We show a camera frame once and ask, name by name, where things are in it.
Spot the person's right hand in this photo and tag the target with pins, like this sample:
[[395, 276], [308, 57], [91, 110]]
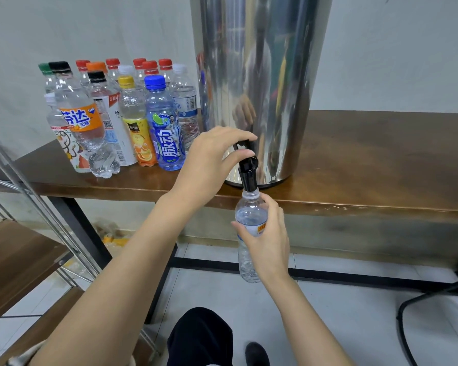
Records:
[[271, 251]]

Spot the person's left hand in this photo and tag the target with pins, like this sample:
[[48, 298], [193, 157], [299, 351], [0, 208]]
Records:
[[206, 167]]

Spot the slim blue label plastic bottle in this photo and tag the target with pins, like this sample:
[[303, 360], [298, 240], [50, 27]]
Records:
[[250, 221]]

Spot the blue cap plastic bottle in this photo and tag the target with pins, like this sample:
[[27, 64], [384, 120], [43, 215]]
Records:
[[166, 133]]

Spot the white cap blue label bottle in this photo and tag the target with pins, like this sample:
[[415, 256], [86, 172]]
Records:
[[185, 103]]

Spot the yellow label plastic bottle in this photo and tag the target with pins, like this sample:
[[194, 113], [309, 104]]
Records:
[[137, 125]]

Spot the stainless steel water dispenser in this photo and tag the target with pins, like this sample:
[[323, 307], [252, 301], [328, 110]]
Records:
[[256, 72]]

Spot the green red label plastic bottle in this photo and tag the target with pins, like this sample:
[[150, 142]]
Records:
[[140, 61]]

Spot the white-cap blue-label bottle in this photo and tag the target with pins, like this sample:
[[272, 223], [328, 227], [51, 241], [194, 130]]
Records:
[[127, 70]]

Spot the orange label black cap bottle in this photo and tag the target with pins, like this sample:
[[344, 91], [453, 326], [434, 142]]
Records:
[[84, 129]]

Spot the white patterned label plastic bottle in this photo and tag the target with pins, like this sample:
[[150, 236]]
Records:
[[65, 145]]

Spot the orange cap clear plastic bottle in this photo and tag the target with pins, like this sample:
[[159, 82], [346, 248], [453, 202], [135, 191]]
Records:
[[96, 66]]

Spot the green label plastic water bottle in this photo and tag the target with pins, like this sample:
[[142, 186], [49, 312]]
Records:
[[46, 72]]

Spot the wooden metal shelf rack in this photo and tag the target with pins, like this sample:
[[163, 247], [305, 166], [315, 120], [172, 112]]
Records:
[[7, 263]]

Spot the person's right forearm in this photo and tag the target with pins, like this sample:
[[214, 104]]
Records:
[[313, 328]]

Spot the person's left forearm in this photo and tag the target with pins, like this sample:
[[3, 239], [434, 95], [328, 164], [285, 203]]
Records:
[[107, 293]]

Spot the person's black shoe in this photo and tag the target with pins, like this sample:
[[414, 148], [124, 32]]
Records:
[[256, 354]]

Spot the person's black trouser leg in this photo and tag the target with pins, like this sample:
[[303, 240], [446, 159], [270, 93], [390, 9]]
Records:
[[202, 337]]

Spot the yellow debris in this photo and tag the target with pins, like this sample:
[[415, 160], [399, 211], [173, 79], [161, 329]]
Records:
[[114, 238]]

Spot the black metal table frame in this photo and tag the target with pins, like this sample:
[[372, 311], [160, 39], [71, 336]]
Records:
[[343, 274]]

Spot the wooden stool with black frame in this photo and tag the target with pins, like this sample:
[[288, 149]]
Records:
[[436, 308]]

